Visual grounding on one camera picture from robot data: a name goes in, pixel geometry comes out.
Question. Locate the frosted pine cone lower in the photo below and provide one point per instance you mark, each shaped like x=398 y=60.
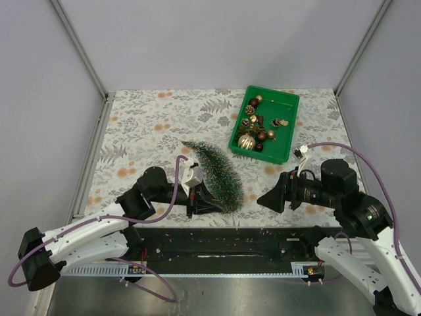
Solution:
x=245 y=122

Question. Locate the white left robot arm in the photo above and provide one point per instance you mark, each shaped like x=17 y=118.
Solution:
x=45 y=256

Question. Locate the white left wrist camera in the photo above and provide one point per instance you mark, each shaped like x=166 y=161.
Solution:
x=191 y=175

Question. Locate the frosted pine cone upper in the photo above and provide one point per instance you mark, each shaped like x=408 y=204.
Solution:
x=250 y=110

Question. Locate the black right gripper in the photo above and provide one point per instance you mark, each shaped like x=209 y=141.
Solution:
x=285 y=189

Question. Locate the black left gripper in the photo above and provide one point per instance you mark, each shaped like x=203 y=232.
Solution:
x=197 y=202

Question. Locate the frosted pine cone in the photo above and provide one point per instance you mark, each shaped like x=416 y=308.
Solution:
x=250 y=110
x=245 y=122

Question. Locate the floral patterned table mat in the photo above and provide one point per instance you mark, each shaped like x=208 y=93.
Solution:
x=149 y=127

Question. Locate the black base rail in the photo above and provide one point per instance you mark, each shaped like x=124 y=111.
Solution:
x=200 y=252

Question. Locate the silver ribbed bauble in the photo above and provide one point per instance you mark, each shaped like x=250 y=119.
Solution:
x=246 y=142

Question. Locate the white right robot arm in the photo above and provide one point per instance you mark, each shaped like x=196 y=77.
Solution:
x=389 y=289

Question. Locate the green plastic tray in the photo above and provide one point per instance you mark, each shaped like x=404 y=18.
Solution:
x=275 y=105

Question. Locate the aluminium frame post left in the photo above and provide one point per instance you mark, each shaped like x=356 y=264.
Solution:
x=71 y=33

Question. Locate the small green christmas tree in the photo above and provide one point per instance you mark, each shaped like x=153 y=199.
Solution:
x=221 y=178

